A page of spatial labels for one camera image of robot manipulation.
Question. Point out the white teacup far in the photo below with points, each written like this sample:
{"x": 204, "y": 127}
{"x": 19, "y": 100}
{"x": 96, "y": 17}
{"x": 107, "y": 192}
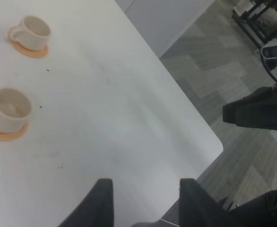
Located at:
{"x": 32, "y": 33}

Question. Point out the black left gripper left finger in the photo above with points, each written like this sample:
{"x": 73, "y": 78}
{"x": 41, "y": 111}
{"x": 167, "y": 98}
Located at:
{"x": 96, "y": 209}

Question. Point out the black metal rack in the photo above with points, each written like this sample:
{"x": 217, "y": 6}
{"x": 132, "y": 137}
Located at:
{"x": 257, "y": 19}

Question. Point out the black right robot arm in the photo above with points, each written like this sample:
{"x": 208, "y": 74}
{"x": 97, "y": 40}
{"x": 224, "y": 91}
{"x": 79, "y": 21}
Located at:
{"x": 257, "y": 110}

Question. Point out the orange coaster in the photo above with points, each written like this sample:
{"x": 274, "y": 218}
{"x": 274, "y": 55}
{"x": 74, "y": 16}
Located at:
{"x": 8, "y": 136}
{"x": 33, "y": 54}

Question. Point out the white teacup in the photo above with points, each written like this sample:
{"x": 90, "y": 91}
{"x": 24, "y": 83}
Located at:
{"x": 12, "y": 94}
{"x": 32, "y": 33}

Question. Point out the white teacup near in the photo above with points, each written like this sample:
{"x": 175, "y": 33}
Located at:
{"x": 12, "y": 94}

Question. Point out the orange coaster near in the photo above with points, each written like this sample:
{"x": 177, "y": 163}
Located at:
{"x": 8, "y": 136}

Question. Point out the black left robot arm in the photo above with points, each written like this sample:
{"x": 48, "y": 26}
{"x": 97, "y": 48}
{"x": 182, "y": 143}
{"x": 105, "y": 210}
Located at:
{"x": 259, "y": 212}

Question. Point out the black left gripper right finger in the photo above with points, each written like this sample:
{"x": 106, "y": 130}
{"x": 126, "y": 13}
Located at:
{"x": 198, "y": 209}

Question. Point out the orange coaster far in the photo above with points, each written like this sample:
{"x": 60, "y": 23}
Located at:
{"x": 33, "y": 54}

